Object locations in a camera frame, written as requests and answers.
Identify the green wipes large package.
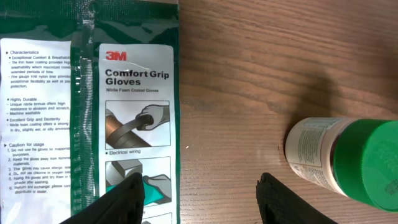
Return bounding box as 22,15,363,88
1,0,180,223

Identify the green lid jar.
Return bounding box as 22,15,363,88
285,117,397,213

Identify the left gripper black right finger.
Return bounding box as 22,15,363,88
256,172,337,224

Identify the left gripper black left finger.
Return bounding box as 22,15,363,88
61,173,145,224

